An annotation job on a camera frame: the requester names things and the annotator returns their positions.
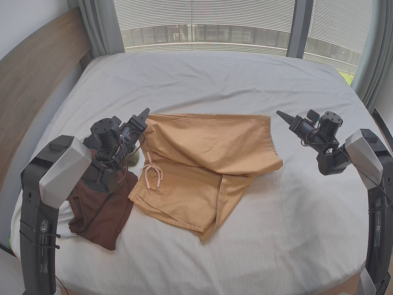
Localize grey-green curtain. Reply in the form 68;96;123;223
64;0;125;58
349;0;393;110

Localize bed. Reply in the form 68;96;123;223
0;6;393;295

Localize brown garment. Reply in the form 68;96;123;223
68;170;139;251

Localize dark blue garment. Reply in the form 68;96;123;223
82;135;99;150

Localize green garment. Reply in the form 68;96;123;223
128;149;142;168

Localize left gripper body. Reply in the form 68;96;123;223
120;115;149;149

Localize tan shorts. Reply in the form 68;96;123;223
127;113;283;242

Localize black cable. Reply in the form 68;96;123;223
55;275;70;295

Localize window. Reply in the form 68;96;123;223
111;0;374;73

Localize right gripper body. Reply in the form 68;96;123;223
289;115;320;144

